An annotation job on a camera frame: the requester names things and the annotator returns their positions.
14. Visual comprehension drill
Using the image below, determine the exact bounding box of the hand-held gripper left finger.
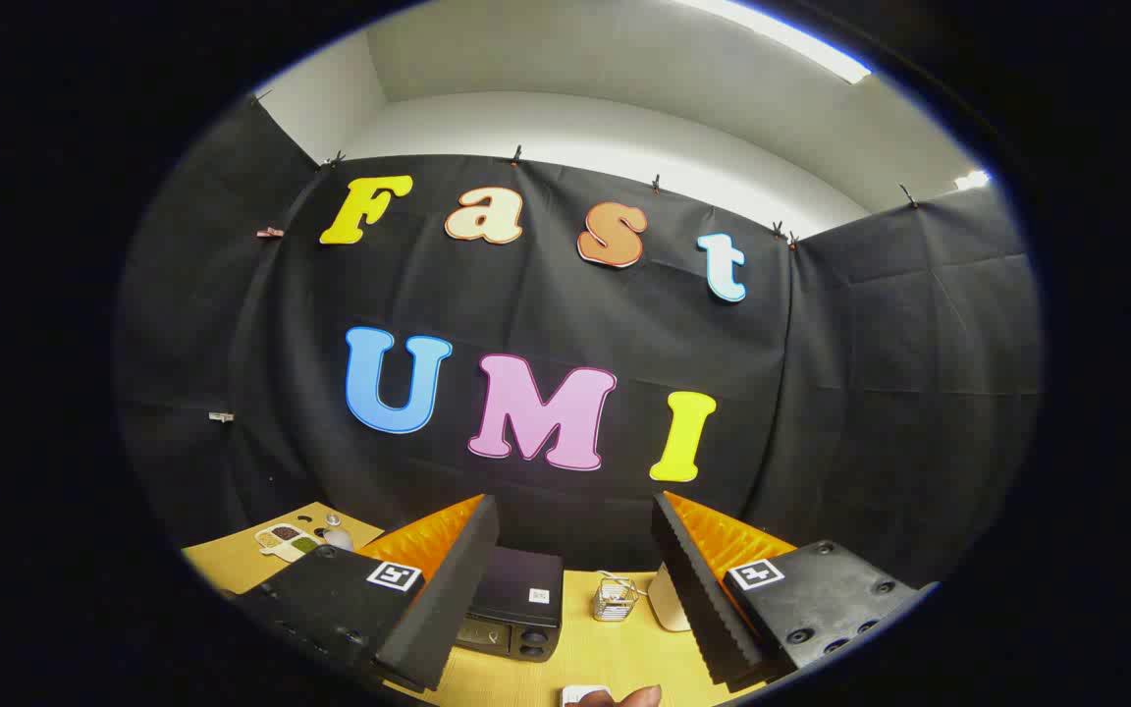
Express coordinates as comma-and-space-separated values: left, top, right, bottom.
232, 494, 501, 693

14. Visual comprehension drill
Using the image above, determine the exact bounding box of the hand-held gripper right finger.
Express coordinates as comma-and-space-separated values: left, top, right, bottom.
651, 491, 940, 693

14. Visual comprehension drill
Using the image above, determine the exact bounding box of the black toaster oven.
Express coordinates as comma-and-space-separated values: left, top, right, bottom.
455, 545, 565, 664

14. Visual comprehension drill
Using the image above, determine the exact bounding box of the white toaster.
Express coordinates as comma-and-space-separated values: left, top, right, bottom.
646, 565, 692, 632

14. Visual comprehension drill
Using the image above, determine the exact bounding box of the white divided bean dish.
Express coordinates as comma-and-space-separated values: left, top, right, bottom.
253, 523, 323, 563

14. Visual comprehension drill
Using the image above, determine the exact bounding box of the long ceiling light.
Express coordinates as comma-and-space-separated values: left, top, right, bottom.
673, 0, 871, 84

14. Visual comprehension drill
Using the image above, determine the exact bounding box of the clear wire basket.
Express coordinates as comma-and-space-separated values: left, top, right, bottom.
592, 574, 640, 623

